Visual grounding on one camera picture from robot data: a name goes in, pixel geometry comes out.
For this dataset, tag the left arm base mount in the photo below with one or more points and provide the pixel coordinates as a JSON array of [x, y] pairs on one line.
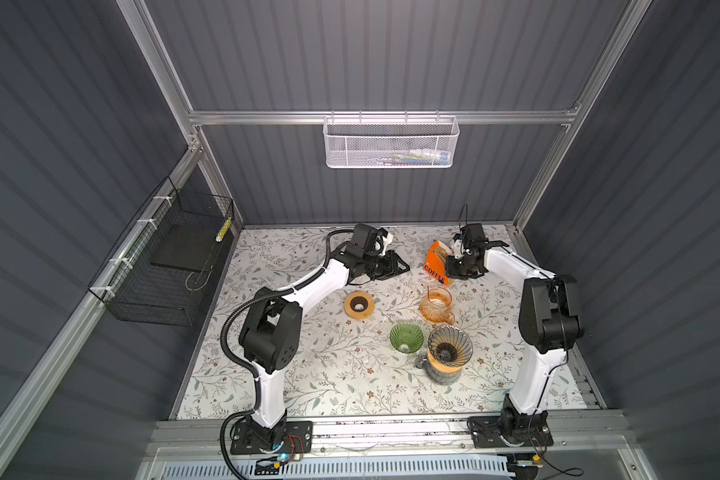
[[248, 437]]

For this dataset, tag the black wire basket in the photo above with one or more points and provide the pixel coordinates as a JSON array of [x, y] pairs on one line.
[[170, 260]]

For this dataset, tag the grey glass dripper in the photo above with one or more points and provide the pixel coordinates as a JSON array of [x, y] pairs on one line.
[[450, 346]]

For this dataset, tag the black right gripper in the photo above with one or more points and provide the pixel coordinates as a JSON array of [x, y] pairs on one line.
[[451, 271]]

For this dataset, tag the grey glass carafe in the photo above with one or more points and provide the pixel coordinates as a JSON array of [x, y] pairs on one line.
[[437, 376]]

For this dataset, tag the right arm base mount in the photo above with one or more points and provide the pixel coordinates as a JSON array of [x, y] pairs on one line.
[[509, 431]]

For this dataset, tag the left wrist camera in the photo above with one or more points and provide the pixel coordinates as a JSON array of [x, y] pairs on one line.
[[383, 240]]

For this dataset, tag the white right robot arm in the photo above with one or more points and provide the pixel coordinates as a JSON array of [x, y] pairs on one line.
[[548, 322]]

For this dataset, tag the floral table mat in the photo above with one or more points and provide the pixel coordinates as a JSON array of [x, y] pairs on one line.
[[347, 366]]

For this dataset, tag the white ribbed front panel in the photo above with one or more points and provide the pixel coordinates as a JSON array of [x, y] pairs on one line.
[[396, 467]]

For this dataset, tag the white wire mesh basket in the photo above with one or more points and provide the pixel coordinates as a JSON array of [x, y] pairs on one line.
[[390, 141]]

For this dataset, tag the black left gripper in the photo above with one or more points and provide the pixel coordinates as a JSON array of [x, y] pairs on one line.
[[390, 268]]

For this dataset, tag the orange coffee filter box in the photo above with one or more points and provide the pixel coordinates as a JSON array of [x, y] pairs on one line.
[[435, 262]]

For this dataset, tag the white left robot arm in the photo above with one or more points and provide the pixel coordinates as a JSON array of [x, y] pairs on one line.
[[263, 333]]

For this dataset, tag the orange glass carafe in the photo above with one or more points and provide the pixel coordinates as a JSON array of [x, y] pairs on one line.
[[436, 306]]

